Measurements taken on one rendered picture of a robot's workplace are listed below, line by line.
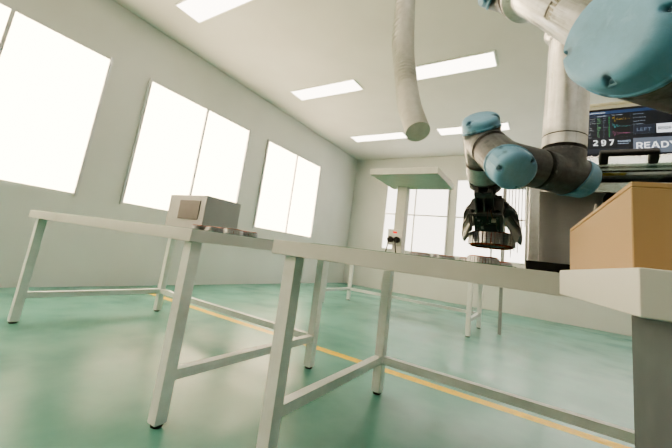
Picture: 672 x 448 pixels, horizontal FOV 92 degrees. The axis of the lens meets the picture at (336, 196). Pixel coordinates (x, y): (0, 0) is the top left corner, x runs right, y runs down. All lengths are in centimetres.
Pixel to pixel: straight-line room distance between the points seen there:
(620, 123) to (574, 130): 63
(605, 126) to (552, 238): 40
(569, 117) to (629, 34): 31
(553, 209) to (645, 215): 98
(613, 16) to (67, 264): 459
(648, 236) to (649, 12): 22
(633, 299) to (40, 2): 487
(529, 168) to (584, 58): 22
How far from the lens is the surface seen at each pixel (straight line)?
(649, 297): 37
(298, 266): 119
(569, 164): 73
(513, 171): 64
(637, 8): 49
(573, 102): 79
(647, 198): 45
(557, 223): 141
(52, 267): 457
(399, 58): 262
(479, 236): 90
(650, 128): 139
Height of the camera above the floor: 73
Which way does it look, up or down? 10 degrees up
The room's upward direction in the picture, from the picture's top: 7 degrees clockwise
